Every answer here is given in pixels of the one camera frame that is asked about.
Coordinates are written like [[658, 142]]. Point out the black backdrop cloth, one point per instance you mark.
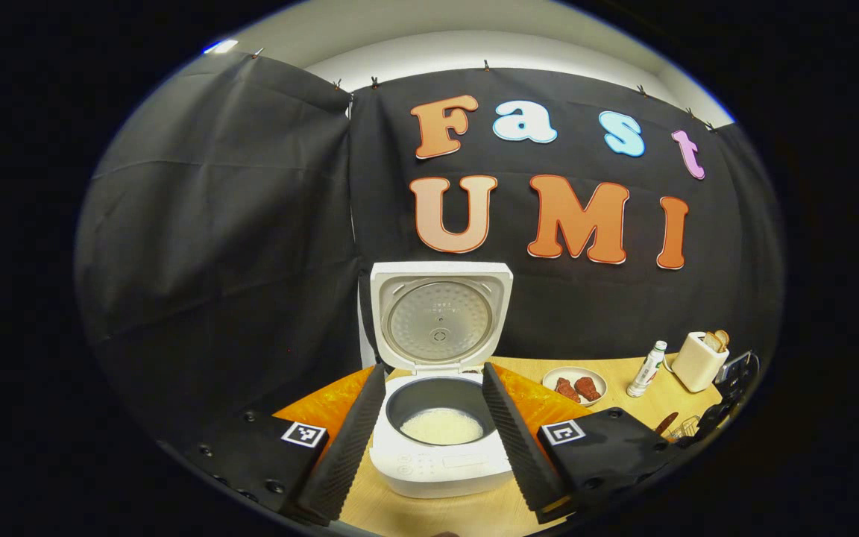
[[250, 261]]

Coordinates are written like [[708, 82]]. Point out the brown wooden spoon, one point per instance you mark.
[[666, 424]]

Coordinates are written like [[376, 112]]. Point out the beige round plate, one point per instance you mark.
[[575, 371]]

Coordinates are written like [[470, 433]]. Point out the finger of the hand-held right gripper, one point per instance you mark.
[[713, 425]]

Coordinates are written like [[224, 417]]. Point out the white rice cooker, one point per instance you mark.
[[441, 470]]

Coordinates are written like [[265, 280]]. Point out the toast slice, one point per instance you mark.
[[716, 341]]

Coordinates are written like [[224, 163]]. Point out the ceiling light panel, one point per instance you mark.
[[222, 46]]

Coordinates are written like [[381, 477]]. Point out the red meat piece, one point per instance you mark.
[[588, 388], [567, 390]]

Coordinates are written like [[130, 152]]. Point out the cream toaster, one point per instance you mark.
[[696, 365]]

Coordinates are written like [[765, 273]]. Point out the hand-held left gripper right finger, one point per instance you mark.
[[519, 455]]

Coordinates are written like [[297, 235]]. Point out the white rice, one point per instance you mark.
[[441, 426]]

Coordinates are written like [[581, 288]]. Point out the white bottle green label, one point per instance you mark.
[[646, 371]]

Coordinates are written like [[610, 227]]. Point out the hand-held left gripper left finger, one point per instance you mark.
[[347, 455]]

